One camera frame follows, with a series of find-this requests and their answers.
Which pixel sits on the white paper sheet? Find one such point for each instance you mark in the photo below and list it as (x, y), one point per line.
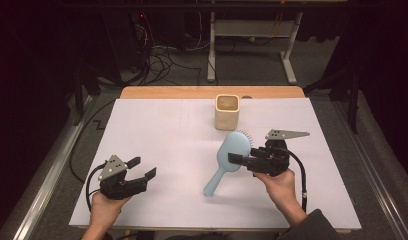
(178, 150)

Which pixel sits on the aluminium rail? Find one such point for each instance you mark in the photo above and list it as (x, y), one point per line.
(372, 160)
(45, 180)

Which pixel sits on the beige square cup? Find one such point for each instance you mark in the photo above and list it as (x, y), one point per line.
(227, 116)

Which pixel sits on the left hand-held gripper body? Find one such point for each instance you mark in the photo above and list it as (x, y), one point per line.
(120, 188)

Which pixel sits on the light blue hairbrush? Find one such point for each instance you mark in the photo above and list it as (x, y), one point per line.
(233, 146)

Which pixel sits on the small yellow-green ball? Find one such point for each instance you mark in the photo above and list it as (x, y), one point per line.
(252, 39)

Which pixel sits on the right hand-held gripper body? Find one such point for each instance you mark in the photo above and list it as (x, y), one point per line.
(270, 161)

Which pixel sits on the dark metal stand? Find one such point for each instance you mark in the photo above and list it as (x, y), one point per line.
(352, 96)
(83, 86)

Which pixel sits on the person's right hand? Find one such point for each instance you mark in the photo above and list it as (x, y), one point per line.
(278, 186)

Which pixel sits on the wooden table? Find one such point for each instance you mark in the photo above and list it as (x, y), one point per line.
(192, 92)

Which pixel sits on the white metal stand frame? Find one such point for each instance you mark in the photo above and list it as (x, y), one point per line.
(252, 28)

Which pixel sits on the person's left hand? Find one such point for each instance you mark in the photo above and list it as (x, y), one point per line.
(105, 211)

